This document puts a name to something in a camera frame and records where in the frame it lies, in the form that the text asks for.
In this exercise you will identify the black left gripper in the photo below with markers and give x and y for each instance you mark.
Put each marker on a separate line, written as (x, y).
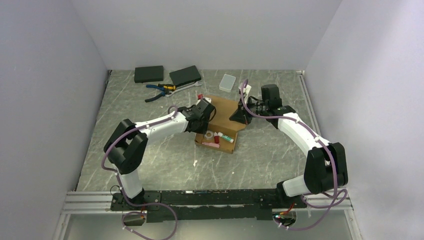
(203, 129)

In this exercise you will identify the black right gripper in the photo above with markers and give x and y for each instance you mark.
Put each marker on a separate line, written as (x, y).
(241, 115)

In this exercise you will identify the silver tape roll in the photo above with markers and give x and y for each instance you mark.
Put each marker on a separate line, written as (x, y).
(209, 135)

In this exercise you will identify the brown cardboard paper box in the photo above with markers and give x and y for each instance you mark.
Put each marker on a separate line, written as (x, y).
(221, 123)

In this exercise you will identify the green white glue stick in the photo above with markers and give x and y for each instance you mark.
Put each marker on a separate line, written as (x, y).
(225, 137)

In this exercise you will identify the small red bottle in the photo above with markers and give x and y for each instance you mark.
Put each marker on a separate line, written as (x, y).
(216, 138)

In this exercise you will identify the pink plastic tube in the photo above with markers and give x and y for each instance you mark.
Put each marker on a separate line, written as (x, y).
(211, 144)

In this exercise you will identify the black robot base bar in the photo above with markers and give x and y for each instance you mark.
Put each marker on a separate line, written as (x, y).
(167, 205)

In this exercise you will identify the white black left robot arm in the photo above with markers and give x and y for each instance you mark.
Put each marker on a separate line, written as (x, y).
(125, 149)

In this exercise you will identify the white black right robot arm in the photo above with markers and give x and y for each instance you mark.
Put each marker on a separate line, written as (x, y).
(325, 168)

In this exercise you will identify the black flat box right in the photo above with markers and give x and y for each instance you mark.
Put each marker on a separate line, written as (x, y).
(185, 76)

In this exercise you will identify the black flat box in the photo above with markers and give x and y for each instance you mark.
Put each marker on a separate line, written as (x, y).
(185, 76)
(147, 74)

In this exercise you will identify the black flat box left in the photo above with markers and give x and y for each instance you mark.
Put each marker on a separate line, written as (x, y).
(147, 74)

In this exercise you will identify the silver wrench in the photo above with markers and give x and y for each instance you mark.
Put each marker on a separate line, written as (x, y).
(182, 88)

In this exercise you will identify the translucent white plastic container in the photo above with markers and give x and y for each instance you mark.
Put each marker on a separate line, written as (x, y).
(227, 82)

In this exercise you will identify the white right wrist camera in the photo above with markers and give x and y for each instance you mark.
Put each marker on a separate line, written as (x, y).
(245, 91)

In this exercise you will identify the blue handled pliers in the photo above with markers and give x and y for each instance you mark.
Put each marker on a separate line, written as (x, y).
(159, 93)

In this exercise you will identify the aluminium frame rail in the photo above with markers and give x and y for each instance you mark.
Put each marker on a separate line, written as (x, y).
(98, 203)

